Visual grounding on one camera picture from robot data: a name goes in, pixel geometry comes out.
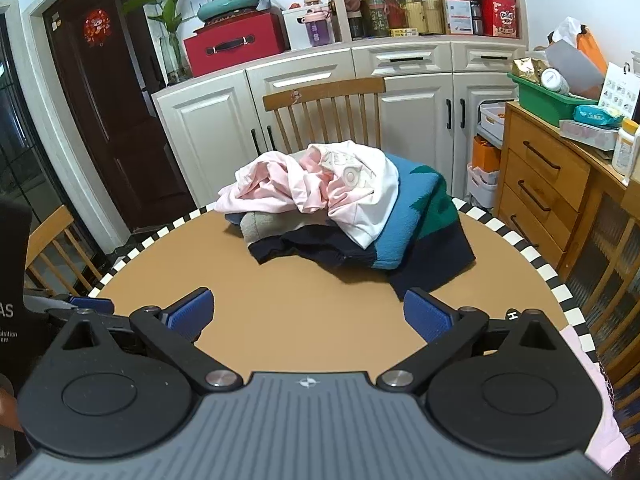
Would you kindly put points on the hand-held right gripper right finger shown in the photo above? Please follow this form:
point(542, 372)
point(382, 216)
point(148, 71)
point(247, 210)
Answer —
point(425, 317)

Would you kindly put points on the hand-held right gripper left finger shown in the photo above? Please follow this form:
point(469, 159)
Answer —
point(192, 310)

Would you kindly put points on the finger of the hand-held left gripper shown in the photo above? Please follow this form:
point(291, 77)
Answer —
point(92, 304)

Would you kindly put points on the pink and white t-shirt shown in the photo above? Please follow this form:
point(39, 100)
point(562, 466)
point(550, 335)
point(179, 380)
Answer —
point(350, 195)

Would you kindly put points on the person's left hand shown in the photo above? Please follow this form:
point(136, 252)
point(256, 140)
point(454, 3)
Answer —
point(7, 410)

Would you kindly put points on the wooden spindle-back chair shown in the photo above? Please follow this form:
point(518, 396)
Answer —
point(50, 240)
point(615, 270)
point(325, 92)

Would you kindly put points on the round wooden table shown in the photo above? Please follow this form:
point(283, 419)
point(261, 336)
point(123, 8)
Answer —
point(280, 320)

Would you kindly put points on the blue cloth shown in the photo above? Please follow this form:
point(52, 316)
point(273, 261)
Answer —
point(233, 218)

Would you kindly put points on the colour-block knit sweater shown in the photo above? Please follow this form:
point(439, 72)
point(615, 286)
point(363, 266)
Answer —
point(415, 210)

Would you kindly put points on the white storage trolley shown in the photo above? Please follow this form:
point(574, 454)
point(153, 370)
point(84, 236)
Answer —
point(487, 180)

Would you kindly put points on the dark brown door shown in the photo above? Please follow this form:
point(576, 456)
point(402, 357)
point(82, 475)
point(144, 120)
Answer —
point(125, 135)

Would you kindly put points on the orange paper bag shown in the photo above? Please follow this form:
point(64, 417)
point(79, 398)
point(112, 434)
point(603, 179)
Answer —
point(486, 154)

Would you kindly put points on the wooden drawer cabinet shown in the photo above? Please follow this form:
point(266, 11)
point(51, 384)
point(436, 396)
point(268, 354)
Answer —
point(545, 180)

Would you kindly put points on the white sideboard cabinet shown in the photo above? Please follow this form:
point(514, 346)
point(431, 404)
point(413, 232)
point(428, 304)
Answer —
point(210, 125)

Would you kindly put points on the pink cloth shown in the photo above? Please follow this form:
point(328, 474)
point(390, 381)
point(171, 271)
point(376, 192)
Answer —
point(600, 410)

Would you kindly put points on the pink flat box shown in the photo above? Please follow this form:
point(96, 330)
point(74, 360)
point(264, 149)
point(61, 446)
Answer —
point(587, 134)

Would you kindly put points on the green plastic basket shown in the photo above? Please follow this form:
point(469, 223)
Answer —
point(545, 100)

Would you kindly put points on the red door decoration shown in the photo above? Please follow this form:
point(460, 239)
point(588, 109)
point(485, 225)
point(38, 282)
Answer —
point(97, 26)

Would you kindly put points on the white bottle yellow cap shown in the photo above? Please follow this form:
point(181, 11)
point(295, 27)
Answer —
point(627, 147)

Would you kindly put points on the teal wet wipes packet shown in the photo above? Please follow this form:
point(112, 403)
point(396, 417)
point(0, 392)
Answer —
point(597, 115)

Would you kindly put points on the red storage box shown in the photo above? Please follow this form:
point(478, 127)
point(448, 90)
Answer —
point(232, 45)

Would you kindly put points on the white jar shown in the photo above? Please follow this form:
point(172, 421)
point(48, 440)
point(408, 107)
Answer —
point(555, 81)

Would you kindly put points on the gold foil packet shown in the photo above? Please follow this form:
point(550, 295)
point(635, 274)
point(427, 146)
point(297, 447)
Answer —
point(527, 67)

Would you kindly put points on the green plant in vase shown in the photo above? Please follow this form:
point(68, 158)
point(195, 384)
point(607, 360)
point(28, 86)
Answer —
point(170, 15)

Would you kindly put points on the grey board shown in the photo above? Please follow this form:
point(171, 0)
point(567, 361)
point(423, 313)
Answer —
point(575, 62)

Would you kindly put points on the white desk calendar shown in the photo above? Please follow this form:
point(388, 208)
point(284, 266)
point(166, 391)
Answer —
point(619, 89)

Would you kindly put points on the yellow packets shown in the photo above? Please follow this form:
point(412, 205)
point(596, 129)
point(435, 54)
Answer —
point(422, 17)

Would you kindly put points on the white container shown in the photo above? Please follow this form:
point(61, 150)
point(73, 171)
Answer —
point(297, 27)

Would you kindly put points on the white box red label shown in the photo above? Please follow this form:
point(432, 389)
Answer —
point(457, 16)

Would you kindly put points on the teal round pot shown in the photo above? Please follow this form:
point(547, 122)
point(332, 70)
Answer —
point(227, 7)

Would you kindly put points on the pink purple water bottle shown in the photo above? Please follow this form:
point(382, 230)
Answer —
point(317, 27)

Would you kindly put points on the clear storage jar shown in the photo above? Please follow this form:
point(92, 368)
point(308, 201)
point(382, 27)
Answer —
point(376, 12)

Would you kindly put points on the red printed box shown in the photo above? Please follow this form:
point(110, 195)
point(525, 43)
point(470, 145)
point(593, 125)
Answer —
point(500, 15)

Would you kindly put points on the orange and white bag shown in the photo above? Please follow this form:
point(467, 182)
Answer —
point(585, 40)

